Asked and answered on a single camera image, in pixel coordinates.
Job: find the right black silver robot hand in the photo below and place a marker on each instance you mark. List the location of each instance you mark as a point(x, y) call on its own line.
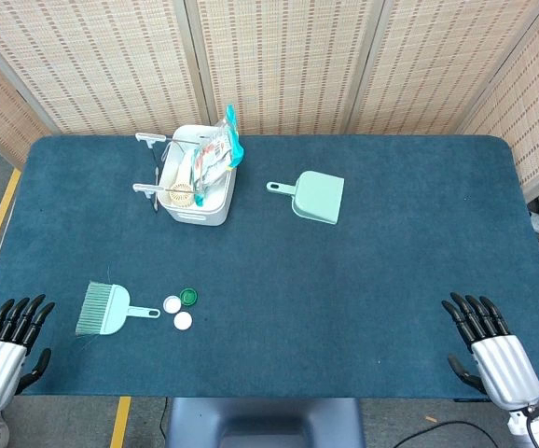
point(507, 368)

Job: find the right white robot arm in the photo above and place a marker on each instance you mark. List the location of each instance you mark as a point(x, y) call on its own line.
point(537, 431)

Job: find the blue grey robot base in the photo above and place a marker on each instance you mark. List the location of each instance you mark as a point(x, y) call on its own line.
point(265, 420)

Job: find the white bottle cap hollow up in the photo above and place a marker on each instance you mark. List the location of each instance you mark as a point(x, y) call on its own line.
point(172, 304)

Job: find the white bottle cap flat up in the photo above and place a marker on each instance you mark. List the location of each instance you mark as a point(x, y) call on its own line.
point(183, 320)

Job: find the green bottle cap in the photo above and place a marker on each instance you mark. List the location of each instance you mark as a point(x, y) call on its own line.
point(189, 297)

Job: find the blue table carpet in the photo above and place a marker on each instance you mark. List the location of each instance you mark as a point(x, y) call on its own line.
point(297, 289)

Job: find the white plastic storage bin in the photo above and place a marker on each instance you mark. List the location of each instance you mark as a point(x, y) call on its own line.
point(195, 215)

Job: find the beige handheld fan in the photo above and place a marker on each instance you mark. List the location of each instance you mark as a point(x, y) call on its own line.
point(181, 193)

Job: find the mint green dustpan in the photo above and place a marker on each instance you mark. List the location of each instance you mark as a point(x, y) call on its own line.
point(318, 196)

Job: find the clear snack packet teal edge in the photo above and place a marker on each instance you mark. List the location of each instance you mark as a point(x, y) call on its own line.
point(213, 158)

